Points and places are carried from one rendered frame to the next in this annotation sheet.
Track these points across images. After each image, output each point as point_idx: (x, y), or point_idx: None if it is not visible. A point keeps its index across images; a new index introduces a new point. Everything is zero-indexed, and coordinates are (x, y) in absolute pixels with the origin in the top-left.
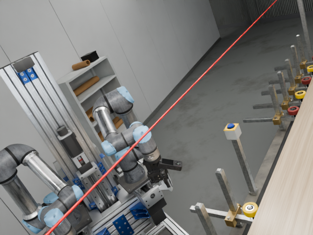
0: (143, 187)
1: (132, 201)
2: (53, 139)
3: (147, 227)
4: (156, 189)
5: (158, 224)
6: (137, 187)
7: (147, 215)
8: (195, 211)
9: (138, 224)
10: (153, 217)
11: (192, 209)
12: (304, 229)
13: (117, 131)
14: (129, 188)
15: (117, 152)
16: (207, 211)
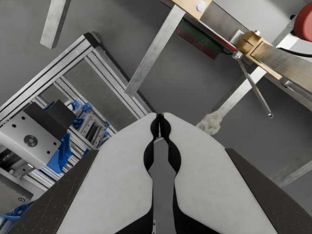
0: (2, 163)
1: (42, 174)
2: None
3: (74, 128)
4: (9, 136)
5: (73, 113)
6: (10, 182)
7: (64, 136)
8: (57, 34)
9: (74, 146)
10: (67, 125)
11: (53, 42)
12: None
13: None
14: (14, 199)
15: None
16: (62, 1)
